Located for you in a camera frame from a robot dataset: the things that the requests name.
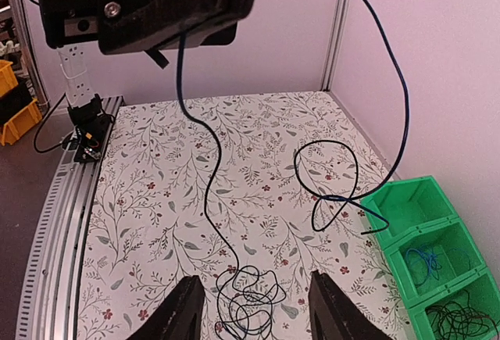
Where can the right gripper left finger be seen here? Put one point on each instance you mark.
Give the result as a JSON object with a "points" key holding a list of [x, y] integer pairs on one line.
{"points": [[179, 316]]}

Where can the front aluminium rail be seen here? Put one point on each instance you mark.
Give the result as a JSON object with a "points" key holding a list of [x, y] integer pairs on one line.
{"points": [[53, 305]]}

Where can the left green bin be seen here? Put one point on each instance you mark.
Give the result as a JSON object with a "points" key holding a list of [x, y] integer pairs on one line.
{"points": [[405, 207]]}

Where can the middle green bin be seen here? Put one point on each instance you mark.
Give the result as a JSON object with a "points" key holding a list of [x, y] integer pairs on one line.
{"points": [[425, 263]]}

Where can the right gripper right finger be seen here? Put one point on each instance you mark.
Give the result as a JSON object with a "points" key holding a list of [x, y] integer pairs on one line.
{"points": [[334, 316]]}

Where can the floral table mat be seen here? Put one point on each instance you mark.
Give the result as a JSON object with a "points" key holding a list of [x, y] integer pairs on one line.
{"points": [[176, 199]]}

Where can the left aluminium post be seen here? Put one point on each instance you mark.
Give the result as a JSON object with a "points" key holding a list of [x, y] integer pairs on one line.
{"points": [[334, 44]]}

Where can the right green bin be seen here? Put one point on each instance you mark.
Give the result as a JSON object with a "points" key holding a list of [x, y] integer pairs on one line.
{"points": [[468, 310]]}

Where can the yellow storage bins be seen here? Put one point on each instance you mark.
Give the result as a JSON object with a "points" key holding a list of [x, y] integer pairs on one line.
{"points": [[19, 109]]}

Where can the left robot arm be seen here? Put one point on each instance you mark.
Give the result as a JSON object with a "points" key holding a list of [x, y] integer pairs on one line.
{"points": [[79, 91]]}

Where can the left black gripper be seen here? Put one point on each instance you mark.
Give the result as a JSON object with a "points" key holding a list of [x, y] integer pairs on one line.
{"points": [[127, 26]]}

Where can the green bin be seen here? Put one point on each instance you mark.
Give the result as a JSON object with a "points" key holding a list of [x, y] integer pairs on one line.
{"points": [[425, 263], [405, 207], [468, 310]]}

